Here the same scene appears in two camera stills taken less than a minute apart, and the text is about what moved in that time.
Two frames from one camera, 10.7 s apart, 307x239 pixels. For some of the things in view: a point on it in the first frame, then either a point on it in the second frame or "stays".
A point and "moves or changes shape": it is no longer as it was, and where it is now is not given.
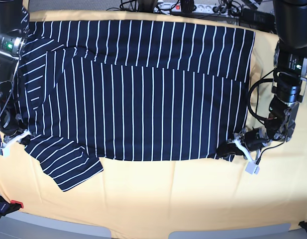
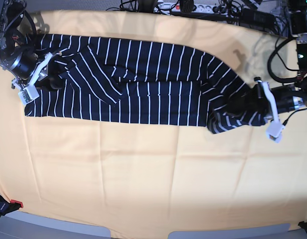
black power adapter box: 256,20 stays
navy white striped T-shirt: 93,90 moves or changes shape
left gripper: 10,123 to 24,64
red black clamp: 2,207 stays
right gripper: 253,142 to 288,99
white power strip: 166,7 stays
